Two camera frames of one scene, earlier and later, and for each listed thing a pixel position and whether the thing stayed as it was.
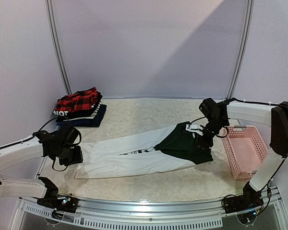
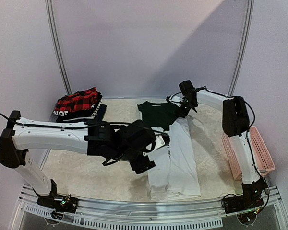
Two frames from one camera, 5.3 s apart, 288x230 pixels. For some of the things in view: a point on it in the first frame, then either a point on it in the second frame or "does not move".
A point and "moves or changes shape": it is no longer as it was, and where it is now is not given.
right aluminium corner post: (243, 51) does not move
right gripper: (204, 140) → (182, 111)
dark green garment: (182, 144) → (160, 115)
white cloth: (106, 158) moves or changes shape
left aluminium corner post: (56, 45) does not move
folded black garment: (84, 114) does not move
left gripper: (78, 159) → (142, 166)
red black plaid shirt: (78, 100) does not move
